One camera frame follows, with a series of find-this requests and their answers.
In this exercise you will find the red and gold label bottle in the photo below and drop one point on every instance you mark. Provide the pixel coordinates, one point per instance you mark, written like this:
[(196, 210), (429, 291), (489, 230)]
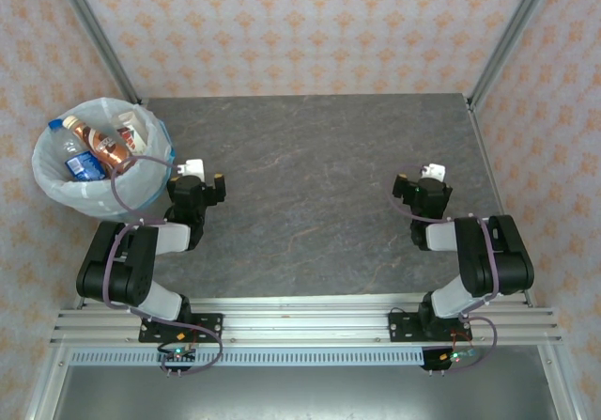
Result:
[(134, 135)]

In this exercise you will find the brown coffee drink bottle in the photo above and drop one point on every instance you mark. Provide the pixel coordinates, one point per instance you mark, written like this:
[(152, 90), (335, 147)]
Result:
[(101, 145)]

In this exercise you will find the blue label Pepsi bottle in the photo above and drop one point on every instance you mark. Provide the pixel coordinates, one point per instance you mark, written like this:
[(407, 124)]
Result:
[(82, 166)]

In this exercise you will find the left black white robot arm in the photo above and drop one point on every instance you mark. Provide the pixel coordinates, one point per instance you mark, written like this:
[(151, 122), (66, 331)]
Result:
[(122, 269)]

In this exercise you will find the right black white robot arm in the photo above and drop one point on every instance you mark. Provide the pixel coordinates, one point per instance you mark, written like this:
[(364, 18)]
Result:
[(497, 265)]

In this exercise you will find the bin with white plastic liner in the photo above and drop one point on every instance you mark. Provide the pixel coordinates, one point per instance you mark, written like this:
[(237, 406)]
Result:
[(61, 194)]

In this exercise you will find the left controller circuit board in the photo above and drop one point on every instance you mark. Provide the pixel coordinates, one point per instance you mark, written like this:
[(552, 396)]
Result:
[(177, 354)]

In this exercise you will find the controller circuit board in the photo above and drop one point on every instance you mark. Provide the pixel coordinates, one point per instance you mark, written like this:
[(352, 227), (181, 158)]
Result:
[(457, 356), (177, 354)]

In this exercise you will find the right controller circuit board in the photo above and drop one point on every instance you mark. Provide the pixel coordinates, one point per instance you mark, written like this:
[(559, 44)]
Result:
[(457, 356)]

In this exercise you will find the grey metal sheet panel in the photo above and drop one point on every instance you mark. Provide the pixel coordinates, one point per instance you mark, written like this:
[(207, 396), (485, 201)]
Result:
[(305, 392)]

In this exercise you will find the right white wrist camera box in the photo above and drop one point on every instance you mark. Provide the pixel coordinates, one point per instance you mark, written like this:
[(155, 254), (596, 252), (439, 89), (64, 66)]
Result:
[(434, 171)]

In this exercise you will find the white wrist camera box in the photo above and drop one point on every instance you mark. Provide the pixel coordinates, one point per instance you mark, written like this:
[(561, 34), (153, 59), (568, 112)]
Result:
[(192, 168), (434, 171)]

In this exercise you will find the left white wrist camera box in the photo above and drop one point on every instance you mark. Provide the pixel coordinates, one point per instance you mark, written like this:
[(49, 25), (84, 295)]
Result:
[(192, 168)]

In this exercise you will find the aluminium table side rail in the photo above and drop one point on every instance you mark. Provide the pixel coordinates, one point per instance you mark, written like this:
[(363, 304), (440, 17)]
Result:
[(488, 175)]

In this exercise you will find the left black mount plate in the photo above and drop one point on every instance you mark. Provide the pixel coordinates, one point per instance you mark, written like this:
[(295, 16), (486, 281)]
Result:
[(206, 326)]

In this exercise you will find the black mount plate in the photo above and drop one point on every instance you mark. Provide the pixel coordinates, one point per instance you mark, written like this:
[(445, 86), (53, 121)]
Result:
[(206, 326), (404, 326)]

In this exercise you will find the right black mount plate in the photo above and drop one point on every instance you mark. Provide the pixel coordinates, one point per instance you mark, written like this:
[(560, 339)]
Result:
[(404, 326)]

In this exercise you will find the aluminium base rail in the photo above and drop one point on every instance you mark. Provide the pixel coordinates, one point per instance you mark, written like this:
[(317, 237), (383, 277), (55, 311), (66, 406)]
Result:
[(305, 323)]

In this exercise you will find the aluminium frame post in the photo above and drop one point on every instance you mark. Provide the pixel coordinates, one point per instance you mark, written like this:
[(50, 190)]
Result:
[(98, 39), (512, 35)]

